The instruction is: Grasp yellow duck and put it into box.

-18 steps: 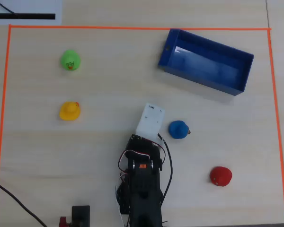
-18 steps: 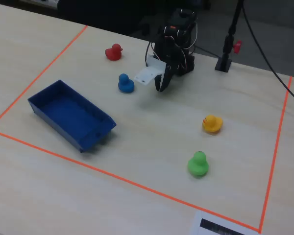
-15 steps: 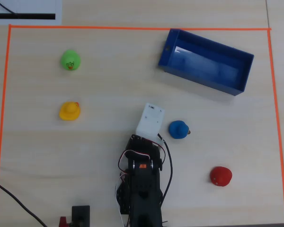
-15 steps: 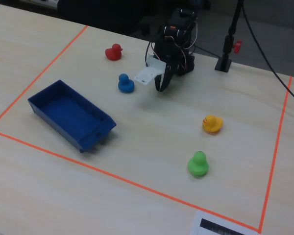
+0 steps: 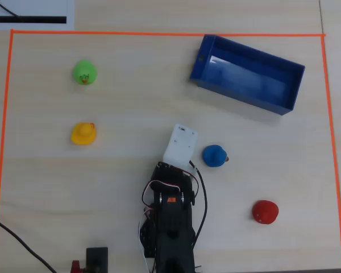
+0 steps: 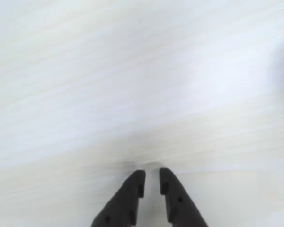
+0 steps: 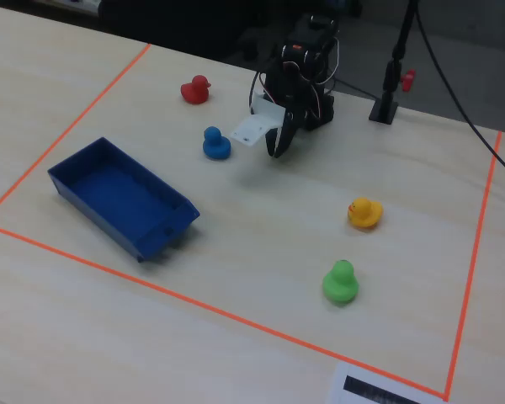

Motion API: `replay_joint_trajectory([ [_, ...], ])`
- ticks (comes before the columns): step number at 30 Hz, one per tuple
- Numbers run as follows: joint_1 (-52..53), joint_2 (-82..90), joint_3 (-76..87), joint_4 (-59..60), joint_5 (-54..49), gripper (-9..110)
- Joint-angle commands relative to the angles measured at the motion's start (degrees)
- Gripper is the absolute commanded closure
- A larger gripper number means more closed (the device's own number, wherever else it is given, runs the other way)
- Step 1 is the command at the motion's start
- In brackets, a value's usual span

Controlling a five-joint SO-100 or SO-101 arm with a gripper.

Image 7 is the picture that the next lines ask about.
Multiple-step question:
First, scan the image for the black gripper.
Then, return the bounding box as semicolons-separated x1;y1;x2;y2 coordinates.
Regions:
263;61;316;160

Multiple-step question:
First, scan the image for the yellow rubber duck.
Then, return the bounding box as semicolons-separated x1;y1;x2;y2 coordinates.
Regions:
347;197;384;230

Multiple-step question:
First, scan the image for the blue rubber duck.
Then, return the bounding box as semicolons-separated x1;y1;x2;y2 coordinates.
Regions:
201;125;232;162

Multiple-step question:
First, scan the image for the red rubber duck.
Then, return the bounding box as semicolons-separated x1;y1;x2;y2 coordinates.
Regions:
179;74;213;106

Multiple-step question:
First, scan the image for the green rubber duck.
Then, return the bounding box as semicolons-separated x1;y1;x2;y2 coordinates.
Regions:
321;258;360;307

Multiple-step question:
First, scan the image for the blue plastic box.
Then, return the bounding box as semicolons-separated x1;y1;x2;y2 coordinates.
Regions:
46;136;202;264

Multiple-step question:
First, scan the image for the orange tape strip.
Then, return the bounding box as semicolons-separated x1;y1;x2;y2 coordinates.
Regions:
443;130;502;401
0;42;152;223
0;221;449;401

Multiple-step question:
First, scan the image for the white paper with black print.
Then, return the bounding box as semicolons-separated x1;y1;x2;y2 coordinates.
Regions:
325;360;448;404

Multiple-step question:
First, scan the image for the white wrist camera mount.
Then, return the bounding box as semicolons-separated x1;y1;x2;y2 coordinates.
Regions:
229;90;287;147

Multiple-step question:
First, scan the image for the thin black cable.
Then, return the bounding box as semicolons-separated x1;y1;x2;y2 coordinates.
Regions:
331;77;380;101

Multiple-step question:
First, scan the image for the black camera stand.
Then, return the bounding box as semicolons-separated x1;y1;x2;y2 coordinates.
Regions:
368;0;420;125

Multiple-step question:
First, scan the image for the thick black cable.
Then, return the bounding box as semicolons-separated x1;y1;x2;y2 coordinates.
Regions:
413;0;505;187

